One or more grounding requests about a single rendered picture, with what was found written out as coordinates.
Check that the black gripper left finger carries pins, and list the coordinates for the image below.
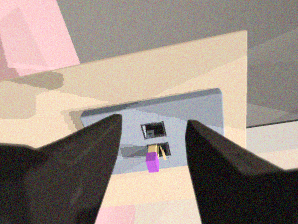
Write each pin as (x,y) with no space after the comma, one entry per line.
(63,182)

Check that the beige panel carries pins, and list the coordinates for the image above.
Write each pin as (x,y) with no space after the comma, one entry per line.
(156,91)

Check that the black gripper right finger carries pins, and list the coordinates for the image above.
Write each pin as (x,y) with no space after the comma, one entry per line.
(233,185)

